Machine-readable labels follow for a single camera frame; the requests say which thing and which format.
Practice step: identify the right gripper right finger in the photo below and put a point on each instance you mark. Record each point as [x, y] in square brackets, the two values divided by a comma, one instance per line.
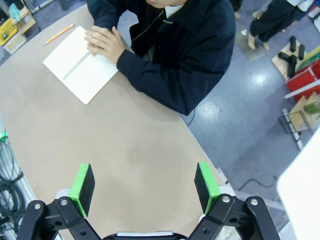
[207, 190]

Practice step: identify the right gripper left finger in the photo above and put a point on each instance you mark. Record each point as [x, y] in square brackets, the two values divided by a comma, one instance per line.
[82, 190]

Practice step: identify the white spiral notebook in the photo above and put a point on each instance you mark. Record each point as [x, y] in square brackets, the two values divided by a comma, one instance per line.
[82, 82]

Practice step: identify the yellow pencil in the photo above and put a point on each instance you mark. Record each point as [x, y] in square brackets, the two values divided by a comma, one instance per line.
[60, 33]

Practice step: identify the person's right forearm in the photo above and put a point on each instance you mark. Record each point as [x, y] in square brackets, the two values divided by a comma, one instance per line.
[105, 12]

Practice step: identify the person's left forearm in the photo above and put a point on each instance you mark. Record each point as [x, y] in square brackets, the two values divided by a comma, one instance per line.
[150, 80]

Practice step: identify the person's left hand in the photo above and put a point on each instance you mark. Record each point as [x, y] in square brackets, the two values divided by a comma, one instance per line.
[107, 46]

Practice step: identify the person's right hand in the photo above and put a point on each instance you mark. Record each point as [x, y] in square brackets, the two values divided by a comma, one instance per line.
[100, 30]

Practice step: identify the large white table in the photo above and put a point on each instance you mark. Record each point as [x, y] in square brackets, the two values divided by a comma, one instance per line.
[302, 195]

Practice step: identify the cardboard box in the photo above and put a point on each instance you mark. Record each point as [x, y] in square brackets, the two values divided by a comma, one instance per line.
[298, 117]

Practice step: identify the green bottle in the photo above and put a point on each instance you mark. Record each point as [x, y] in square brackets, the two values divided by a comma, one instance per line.
[311, 107]

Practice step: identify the white bar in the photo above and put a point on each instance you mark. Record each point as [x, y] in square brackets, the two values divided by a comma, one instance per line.
[302, 90]

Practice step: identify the person in black jacket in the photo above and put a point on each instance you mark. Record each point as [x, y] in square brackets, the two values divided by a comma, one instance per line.
[187, 50]

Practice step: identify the wooden board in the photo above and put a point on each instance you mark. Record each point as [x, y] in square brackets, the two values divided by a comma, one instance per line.
[280, 66]

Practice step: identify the grey floor mat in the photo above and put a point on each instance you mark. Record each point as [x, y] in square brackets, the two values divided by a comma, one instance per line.
[252, 53]

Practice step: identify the red bin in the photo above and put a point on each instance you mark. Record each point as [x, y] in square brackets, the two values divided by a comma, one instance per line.
[302, 80]

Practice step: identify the black rectangular block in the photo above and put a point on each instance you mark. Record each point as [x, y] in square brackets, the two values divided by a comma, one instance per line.
[292, 66]
[284, 56]
[292, 43]
[301, 52]

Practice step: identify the white storage box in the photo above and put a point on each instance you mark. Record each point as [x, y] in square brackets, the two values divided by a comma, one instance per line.
[15, 43]

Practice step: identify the green bin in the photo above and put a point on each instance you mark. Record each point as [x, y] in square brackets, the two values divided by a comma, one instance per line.
[310, 62]

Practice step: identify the yellow bin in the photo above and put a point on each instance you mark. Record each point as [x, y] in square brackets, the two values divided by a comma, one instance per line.
[315, 51]

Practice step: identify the wooden box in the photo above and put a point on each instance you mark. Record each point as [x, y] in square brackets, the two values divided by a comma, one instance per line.
[26, 23]

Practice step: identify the mannequin in black trousers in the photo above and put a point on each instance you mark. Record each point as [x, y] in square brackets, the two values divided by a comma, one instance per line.
[272, 22]

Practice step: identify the teal cloth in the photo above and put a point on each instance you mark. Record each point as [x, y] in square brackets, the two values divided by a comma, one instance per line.
[14, 11]

